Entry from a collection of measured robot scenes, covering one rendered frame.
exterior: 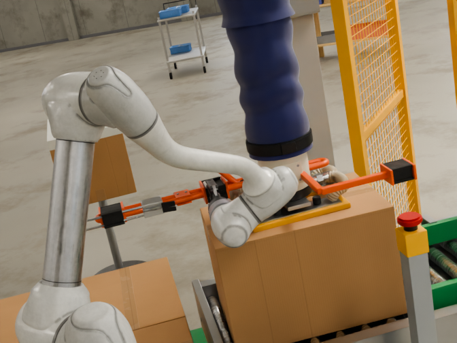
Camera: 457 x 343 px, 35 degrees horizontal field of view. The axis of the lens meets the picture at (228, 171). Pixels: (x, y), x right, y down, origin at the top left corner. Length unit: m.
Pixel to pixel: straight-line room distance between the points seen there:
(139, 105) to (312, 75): 1.75
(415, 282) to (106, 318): 0.89
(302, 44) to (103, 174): 1.36
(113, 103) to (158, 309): 1.33
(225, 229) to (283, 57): 0.59
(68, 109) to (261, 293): 0.93
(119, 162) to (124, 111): 2.27
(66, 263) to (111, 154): 2.15
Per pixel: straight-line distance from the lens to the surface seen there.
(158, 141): 1.85
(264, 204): 2.08
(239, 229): 2.05
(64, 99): 1.87
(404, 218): 2.08
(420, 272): 2.14
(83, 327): 1.76
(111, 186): 4.05
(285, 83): 2.31
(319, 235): 2.36
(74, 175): 1.88
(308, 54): 3.40
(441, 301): 2.58
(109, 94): 1.74
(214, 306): 2.82
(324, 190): 2.25
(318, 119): 3.47
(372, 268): 2.47
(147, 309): 2.93
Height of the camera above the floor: 1.87
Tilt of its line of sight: 18 degrees down
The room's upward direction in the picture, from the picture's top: 11 degrees counter-clockwise
